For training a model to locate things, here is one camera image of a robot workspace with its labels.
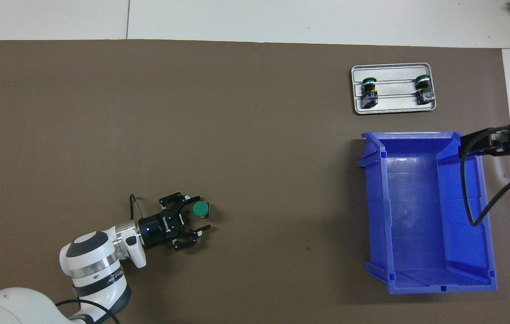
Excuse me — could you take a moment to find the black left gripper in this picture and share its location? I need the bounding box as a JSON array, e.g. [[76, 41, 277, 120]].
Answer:
[[138, 192, 212, 250]]

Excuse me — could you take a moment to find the green push button switch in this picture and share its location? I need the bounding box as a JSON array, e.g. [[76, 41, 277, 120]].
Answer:
[[192, 201, 213, 220]]

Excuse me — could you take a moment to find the green push button left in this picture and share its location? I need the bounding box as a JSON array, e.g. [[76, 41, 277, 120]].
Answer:
[[415, 74, 436, 105]]

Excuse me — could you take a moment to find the green push button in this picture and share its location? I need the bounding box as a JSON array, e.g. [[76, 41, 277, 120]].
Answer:
[[415, 74, 436, 105], [361, 77, 380, 109]]

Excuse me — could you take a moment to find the green push button right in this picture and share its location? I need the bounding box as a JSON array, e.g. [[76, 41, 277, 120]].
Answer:
[[361, 77, 380, 109]]

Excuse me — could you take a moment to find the grey metal tray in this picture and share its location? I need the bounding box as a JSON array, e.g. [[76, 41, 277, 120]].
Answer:
[[351, 63, 437, 115]]

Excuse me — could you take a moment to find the blue plastic storage bin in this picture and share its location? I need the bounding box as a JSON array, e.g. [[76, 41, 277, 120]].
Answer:
[[358, 130, 498, 295]]

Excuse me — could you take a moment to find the brown table mat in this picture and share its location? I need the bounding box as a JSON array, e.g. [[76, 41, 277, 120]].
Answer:
[[0, 40, 510, 324]]

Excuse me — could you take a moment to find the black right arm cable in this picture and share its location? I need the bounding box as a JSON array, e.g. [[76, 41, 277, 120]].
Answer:
[[459, 126, 510, 227]]

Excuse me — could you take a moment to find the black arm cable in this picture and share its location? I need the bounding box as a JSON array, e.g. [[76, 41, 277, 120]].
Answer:
[[55, 194, 142, 324], [459, 126, 510, 227]]

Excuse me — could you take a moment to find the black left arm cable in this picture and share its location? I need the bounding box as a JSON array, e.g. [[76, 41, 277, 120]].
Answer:
[[55, 194, 142, 324]]

